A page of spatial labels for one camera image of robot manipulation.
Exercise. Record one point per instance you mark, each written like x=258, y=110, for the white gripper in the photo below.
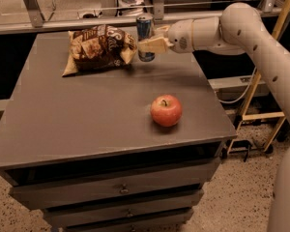
x=180, y=36

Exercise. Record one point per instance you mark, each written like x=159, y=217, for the blue redbull can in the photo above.
x=144, y=26

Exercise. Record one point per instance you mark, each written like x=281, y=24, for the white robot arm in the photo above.
x=207, y=35

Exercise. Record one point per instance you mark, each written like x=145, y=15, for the red apple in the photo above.
x=166, y=110

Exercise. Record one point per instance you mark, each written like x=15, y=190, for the brown chips bag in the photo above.
x=99, y=48

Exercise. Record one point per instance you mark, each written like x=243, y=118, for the metal railing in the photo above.
x=31, y=16

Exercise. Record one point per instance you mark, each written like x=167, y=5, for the grey drawer cabinet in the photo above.
x=57, y=128

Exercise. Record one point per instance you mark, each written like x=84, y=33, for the bottom drawer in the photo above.
x=135, y=224

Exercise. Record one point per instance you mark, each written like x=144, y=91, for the drawer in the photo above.
x=67, y=192
x=135, y=224
x=123, y=207

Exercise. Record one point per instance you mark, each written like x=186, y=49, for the middle drawer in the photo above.
x=123, y=207

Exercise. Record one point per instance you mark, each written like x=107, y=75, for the top drawer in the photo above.
x=67, y=192

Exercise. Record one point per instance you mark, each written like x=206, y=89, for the yellow ladder frame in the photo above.
x=261, y=113

